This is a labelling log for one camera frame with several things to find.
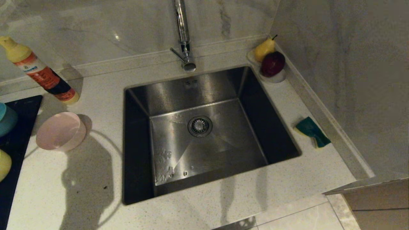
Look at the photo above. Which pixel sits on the chrome faucet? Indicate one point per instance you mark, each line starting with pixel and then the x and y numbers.
pixel 182 32

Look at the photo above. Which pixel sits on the round metal drain strainer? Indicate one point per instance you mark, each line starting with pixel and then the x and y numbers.
pixel 200 126

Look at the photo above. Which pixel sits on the blue plastic bowl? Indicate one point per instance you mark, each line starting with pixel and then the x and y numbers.
pixel 7 119

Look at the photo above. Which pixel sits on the orange yellow detergent bottle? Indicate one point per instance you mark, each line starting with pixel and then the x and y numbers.
pixel 41 73

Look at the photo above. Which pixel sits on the yellow green sponge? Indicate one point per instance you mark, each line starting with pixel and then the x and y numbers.
pixel 310 127

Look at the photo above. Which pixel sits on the black glass cooktop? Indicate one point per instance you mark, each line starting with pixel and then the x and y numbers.
pixel 19 134

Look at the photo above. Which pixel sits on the yellow plastic bowl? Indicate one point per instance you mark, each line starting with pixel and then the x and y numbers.
pixel 4 164

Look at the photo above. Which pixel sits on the dark red apple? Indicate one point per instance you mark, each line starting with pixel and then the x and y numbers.
pixel 273 64

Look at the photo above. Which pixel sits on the pink plastic bowl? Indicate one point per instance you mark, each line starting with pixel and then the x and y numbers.
pixel 60 132

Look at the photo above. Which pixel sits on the small white fruit dish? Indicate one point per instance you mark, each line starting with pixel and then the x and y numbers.
pixel 278 79

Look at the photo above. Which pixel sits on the yellow pear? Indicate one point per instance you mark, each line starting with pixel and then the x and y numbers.
pixel 263 49

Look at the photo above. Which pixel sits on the light wooden cabinet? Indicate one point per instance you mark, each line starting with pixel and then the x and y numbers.
pixel 380 204

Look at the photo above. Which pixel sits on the stainless steel sink basin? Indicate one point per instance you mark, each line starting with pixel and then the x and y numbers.
pixel 223 153

